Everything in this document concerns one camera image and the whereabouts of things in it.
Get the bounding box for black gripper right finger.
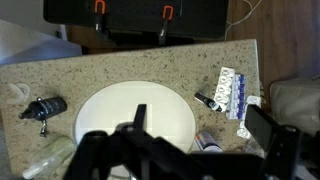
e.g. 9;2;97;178
244;103;320;180

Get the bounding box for thin white floor cable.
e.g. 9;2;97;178
223;0;264;42

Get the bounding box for black white electric toothbrush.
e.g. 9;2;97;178
194;91;224;113

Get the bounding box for clear spray bottle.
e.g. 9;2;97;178
21;135;77;180

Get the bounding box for trash bin with plastic liner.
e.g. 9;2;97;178
269;77;320;136

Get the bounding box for silver blister pill packs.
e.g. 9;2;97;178
226;73;247;120

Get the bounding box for black pump bottle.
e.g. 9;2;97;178
18;96;68;122

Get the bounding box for orange black bar clamp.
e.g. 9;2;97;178
92;0;108;34
157;4;175;47

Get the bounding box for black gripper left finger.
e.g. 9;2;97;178
63;103;158;180

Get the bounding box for clear plastic retainer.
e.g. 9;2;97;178
7;82;32;105

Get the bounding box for blue orange shaving cream can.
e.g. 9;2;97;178
194;131;224;154

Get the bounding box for white oval sink basin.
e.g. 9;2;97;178
73;80;197;180

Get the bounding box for white blister pack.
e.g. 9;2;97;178
213;66;236;113
236;120;253;140

